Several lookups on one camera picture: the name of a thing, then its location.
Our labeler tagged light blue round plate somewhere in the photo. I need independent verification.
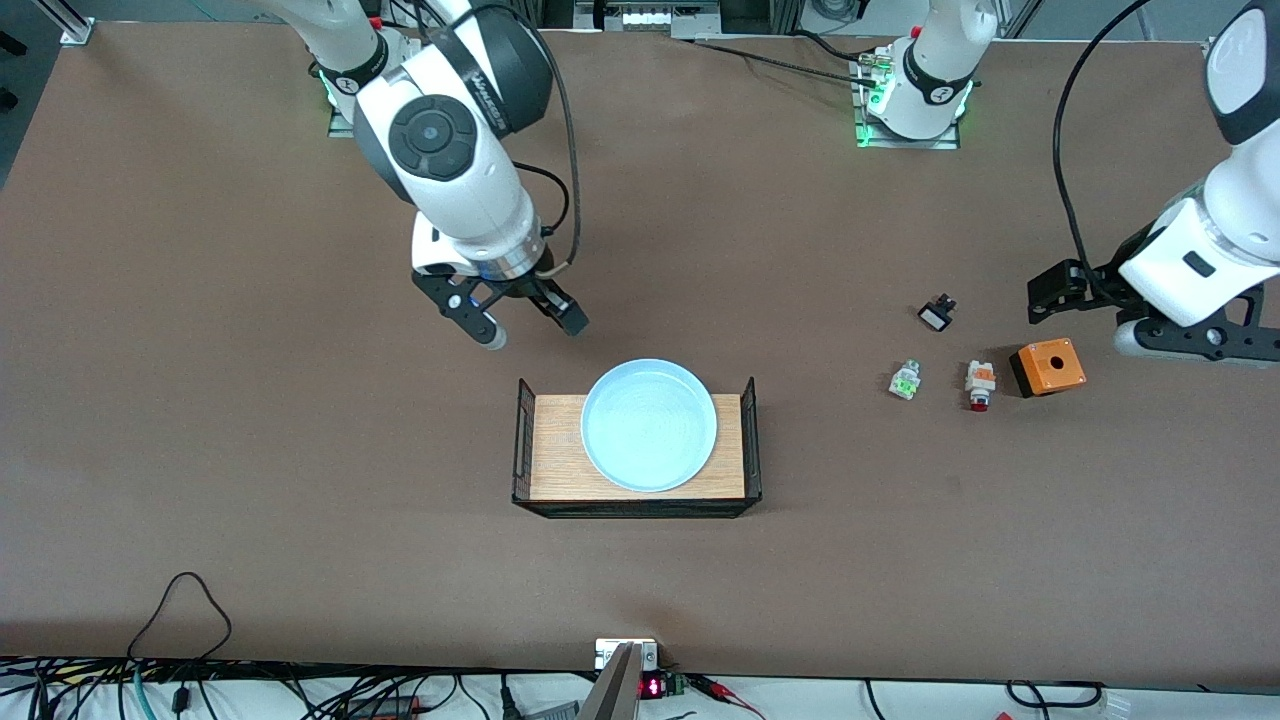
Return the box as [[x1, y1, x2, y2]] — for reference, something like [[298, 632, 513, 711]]
[[580, 358, 718, 495]]

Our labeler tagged silver mounting block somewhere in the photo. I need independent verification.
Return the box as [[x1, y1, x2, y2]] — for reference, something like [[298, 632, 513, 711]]
[[595, 638, 659, 671]]

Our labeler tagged grey metal bar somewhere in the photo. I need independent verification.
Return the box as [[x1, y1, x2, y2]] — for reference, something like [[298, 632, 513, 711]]
[[578, 643, 643, 720]]

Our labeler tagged orange button enclosure box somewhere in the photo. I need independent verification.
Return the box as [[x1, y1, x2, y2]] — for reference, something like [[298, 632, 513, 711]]
[[1008, 338, 1088, 399]]

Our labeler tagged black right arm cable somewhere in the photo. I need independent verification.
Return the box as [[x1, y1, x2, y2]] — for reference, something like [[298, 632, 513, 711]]
[[515, 20, 584, 277], [514, 162, 572, 237]]

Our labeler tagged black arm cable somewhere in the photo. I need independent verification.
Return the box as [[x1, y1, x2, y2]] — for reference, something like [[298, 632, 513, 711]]
[[515, 20, 584, 277], [514, 162, 572, 237], [1052, 0, 1157, 297]]

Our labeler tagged black wire wooden tray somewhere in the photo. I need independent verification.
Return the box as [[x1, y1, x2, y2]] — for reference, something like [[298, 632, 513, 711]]
[[511, 376, 763, 519]]

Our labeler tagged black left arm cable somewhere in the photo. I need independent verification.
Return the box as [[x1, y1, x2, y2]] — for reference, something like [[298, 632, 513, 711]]
[[1052, 0, 1157, 297]]

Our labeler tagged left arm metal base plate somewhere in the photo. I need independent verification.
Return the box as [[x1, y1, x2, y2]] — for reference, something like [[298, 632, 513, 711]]
[[850, 48, 963, 151]]

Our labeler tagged black cable across table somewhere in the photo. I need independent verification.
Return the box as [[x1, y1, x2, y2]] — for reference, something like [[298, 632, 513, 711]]
[[690, 38, 881, 89]]

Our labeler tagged black cable loop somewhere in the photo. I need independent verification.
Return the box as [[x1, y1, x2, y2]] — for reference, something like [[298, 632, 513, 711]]
[[1005, 680, 1104, 711]]

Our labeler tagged red black probe wire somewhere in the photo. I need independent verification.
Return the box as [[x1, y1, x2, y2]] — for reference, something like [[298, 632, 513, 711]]
[[690, 675, 769, 720]]

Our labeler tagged black looped table cable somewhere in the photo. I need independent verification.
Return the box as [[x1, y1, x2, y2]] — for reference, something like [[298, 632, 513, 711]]
[[125, 571, 234, 667]]

